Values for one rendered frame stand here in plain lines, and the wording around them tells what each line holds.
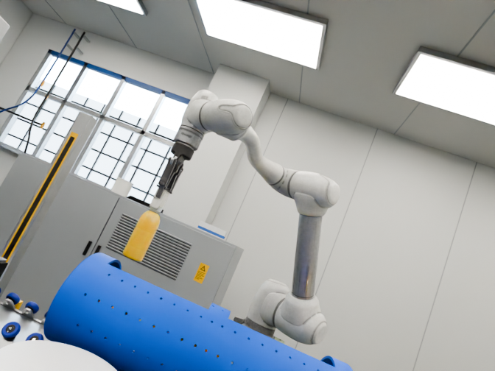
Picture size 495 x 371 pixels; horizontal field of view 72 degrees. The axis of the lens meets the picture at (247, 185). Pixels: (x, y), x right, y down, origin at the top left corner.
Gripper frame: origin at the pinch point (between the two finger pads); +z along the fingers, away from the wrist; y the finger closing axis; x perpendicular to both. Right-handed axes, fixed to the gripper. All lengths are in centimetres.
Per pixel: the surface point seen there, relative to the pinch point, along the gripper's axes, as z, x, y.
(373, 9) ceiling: -193, 52, -105
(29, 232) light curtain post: 32, -54, -31
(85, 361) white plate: 43, 8, 25
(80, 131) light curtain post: -16, -54, -29
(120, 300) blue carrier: 30.8, 6.0, 12.7
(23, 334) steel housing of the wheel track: 54, -20, 2
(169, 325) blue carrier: 31.5, 21.4, 12.9
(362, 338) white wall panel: 38, 178, -268
